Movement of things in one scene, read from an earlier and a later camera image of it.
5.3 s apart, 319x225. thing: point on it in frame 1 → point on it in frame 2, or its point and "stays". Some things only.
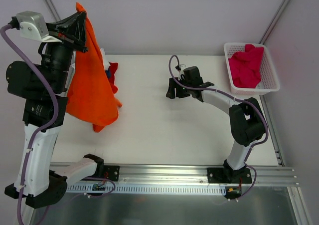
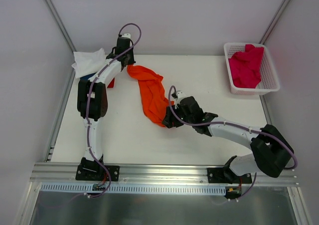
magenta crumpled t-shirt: x=245 y=67 stays
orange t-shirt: x=91 y=98 → x=154 y=100
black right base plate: x=222 y=175 stays
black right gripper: x=179 y=88 → x=171 y=116
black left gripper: x=69 y=41 → x=128 y=60
